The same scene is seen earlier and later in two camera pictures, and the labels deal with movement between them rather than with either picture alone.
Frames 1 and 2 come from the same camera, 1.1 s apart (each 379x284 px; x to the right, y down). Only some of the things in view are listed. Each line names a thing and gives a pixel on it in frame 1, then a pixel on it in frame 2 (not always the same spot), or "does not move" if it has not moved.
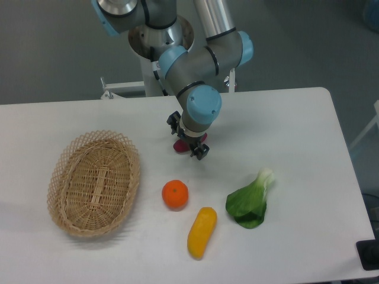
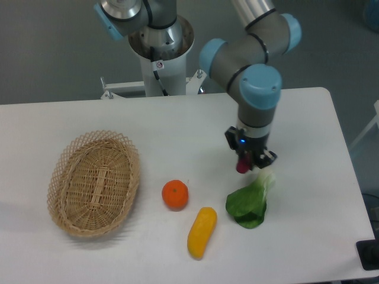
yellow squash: [203, 226] does not move
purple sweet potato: [180, 146] → [243, 163]
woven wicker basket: [92, 183] does not move
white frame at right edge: [376, 119] does not move
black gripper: [201, 151] → [255, 146]
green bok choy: [248, 205] does not move
